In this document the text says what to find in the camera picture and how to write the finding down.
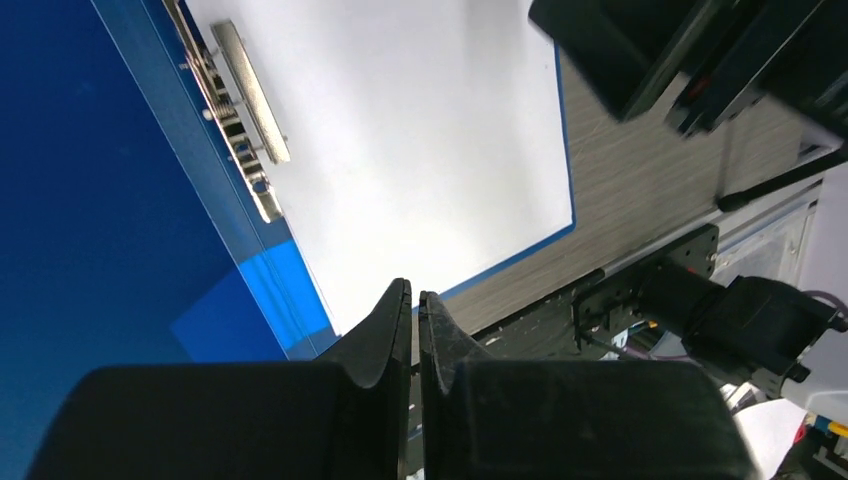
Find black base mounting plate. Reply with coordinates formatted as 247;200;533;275
473;223;719;359

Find blue plastic folder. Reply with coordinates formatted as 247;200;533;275
0;0;578;480

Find metal folder clip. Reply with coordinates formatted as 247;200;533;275
163;1;291;223

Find black perforated music stand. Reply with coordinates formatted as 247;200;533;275
715;147;847;213

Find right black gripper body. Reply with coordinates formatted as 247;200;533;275
528;1;847;138

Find white paper sheets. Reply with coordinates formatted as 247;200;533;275
187;1;576;335

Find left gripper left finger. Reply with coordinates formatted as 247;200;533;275
26;278;412;479

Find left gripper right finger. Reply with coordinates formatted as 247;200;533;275
418;292;758;479

